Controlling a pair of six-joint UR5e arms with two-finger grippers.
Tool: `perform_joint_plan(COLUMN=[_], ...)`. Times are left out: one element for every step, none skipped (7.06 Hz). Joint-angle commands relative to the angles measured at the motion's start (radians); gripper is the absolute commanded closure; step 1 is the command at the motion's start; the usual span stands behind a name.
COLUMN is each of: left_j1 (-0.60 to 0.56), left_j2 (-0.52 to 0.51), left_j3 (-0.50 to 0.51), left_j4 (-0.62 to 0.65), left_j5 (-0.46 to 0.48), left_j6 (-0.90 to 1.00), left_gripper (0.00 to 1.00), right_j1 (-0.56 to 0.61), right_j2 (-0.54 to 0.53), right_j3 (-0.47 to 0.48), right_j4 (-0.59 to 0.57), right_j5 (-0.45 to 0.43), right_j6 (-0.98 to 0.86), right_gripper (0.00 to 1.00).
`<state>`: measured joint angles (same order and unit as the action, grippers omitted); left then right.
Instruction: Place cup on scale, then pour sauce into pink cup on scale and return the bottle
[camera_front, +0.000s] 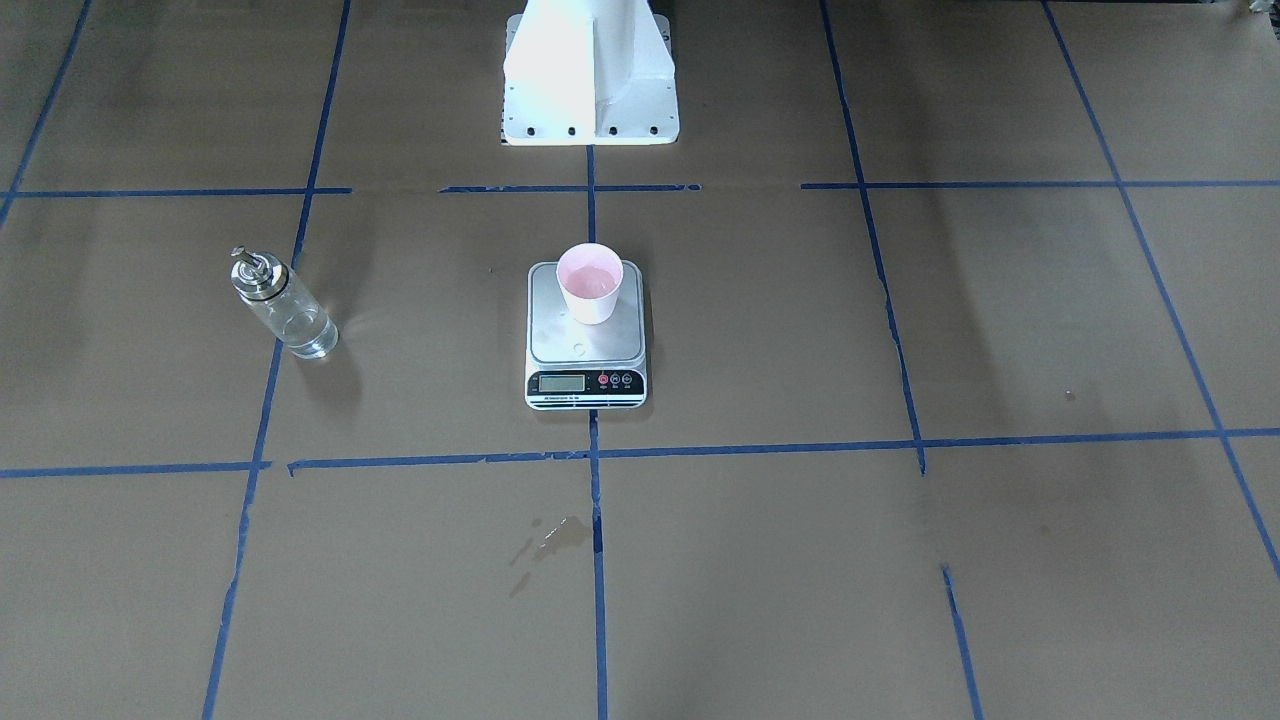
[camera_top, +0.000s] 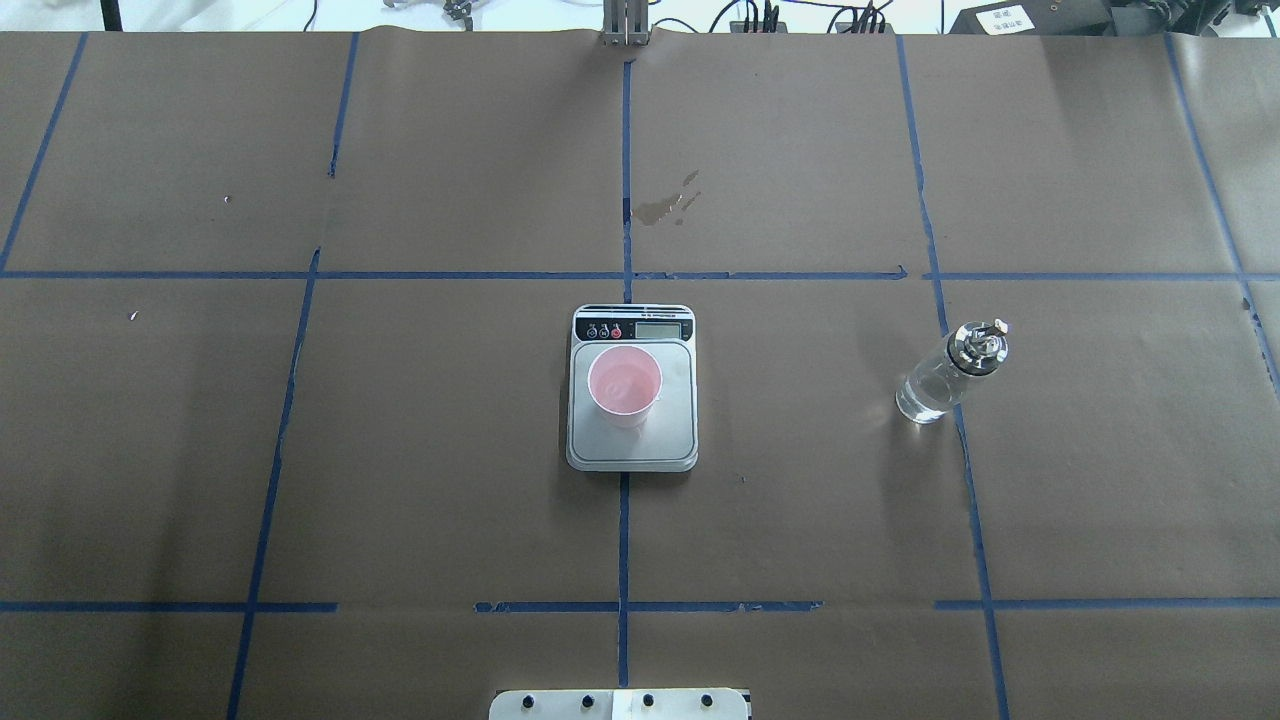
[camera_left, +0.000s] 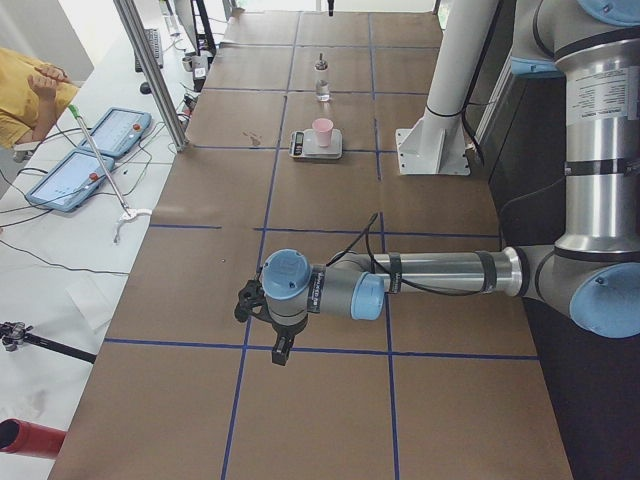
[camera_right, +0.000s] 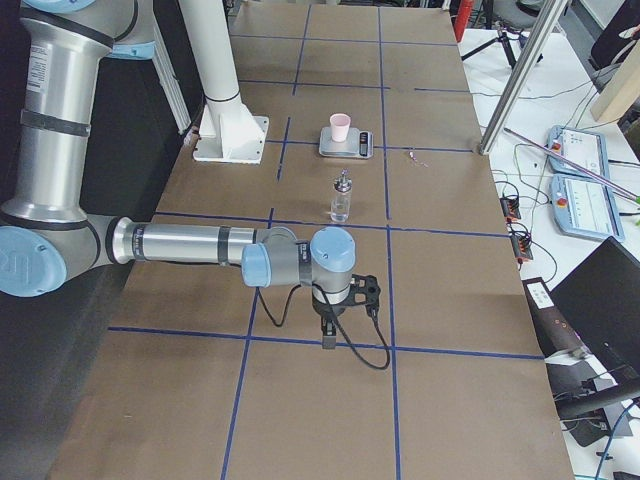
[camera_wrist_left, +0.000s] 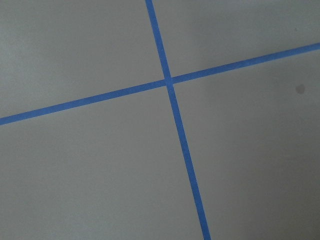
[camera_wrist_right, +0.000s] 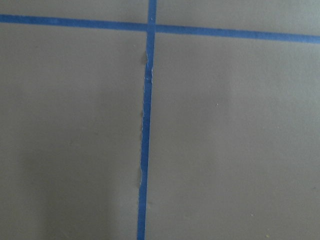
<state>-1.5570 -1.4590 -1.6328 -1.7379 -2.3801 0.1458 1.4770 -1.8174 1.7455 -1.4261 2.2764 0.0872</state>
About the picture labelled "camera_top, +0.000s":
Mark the digital kitchen scale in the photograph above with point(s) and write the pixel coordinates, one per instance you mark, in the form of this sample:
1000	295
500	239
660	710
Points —
668	440

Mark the pink paper cup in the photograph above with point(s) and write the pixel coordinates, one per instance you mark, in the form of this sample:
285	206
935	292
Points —
624	382

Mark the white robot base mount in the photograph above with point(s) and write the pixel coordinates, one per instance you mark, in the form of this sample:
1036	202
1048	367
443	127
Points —
623	703

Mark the glass sauce bottle metal spout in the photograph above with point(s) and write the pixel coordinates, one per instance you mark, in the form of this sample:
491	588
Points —
963	359

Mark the black box with label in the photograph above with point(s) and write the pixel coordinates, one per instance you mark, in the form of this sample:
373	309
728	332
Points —
1043	18

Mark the aluminium frame post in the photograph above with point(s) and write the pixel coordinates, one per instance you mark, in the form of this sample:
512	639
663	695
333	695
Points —
625	23

